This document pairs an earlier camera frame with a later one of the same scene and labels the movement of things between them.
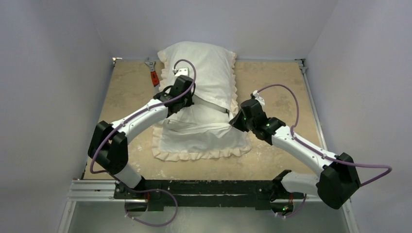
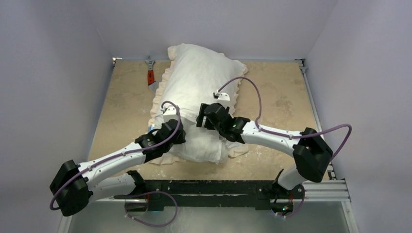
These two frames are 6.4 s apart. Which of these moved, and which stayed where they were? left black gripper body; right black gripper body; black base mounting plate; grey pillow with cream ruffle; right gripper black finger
Moved: left black gripper body; right gripper black finger; right black gripper body
Stayed: grey pillow with cream ruffle; black base mounting plate
